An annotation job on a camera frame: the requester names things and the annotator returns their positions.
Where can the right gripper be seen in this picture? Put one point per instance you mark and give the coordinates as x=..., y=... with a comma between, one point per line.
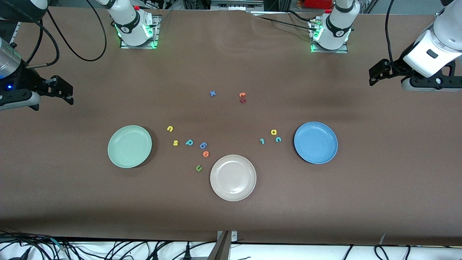
x=26, y=78

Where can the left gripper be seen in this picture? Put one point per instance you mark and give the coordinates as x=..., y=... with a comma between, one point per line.
x=397, y=67

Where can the teal letter p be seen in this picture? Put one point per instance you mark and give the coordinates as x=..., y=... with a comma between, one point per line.
x=189, y=142

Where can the blue letter g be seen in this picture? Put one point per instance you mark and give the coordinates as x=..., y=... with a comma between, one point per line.
x=203, y=145

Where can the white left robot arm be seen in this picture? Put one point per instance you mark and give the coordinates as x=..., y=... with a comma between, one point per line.
x=337, y=21

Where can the green plate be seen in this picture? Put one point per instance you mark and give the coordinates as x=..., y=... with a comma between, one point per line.
x=129, y=146

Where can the red box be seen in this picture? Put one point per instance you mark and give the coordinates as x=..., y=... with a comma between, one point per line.
x=317, y=3

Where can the blue plate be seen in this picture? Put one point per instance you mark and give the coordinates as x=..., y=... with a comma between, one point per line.
x=316, y=142

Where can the brown table cover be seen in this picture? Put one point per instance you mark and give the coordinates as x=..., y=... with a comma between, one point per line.
x=231, y=65

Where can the grey equipment box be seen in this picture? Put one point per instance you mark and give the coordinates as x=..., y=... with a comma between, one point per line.
x=236, y=4

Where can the white tape strip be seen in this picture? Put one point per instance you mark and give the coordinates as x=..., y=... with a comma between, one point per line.
x=382, y=239

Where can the beige plate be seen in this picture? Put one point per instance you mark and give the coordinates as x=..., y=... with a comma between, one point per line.
x=233, y=177

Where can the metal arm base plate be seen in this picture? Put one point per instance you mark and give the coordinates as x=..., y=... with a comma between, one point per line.
x=335, y=51
x=156, y=36

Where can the metal table bracket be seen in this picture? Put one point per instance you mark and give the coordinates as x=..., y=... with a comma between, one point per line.
x=222, y=245

